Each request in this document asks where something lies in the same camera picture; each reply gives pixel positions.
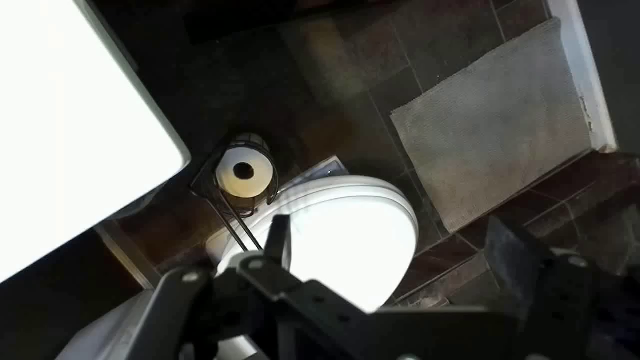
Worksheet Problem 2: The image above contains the white pedestal sink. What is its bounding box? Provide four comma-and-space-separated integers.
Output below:
0, 0, 195, 286

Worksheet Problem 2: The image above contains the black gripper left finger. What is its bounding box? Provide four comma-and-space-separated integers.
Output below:
126, 213, 349, 360

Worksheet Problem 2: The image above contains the grey bath mat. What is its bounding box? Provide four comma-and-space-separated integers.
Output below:
389, 16, 596, 237

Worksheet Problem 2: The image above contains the black metal tissue holder stand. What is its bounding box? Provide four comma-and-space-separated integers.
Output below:
189, 130, 283, 257

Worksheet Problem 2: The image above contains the spare white tissue roll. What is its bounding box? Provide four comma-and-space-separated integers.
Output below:
214, 143, 277, 213

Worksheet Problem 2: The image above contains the white toilet bowl with lid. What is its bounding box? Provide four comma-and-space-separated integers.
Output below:
207, 175, 422, 316

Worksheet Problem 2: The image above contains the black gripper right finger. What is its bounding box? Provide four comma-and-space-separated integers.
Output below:
485, 217, 640, 360

